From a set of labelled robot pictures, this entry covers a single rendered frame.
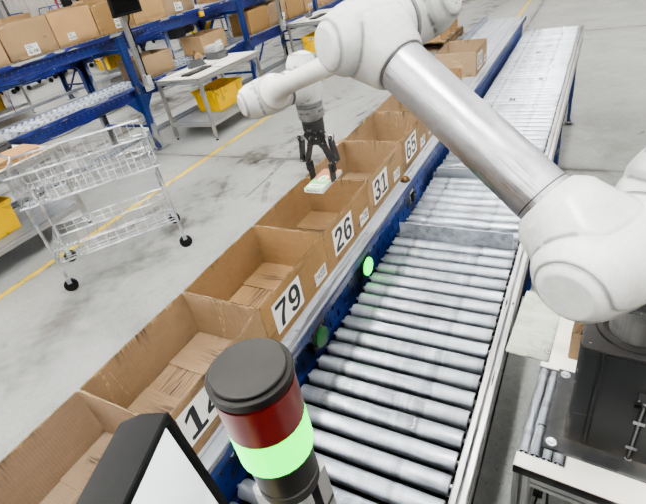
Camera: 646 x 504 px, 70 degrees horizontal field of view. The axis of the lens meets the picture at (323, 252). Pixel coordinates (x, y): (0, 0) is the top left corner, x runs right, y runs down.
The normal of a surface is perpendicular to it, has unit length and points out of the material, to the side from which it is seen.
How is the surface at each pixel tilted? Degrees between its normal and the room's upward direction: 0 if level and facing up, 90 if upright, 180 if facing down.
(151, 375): 89
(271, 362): 0
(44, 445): 89
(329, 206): 89
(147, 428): 4
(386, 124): 89
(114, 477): 4
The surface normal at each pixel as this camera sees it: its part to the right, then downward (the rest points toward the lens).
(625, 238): 0.00, -0.62
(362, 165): -0.44, 0.55
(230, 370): -0.17, -0.82
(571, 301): -0.72, 0.52
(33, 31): 0.87, 0.14
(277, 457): 0.30, 0.48
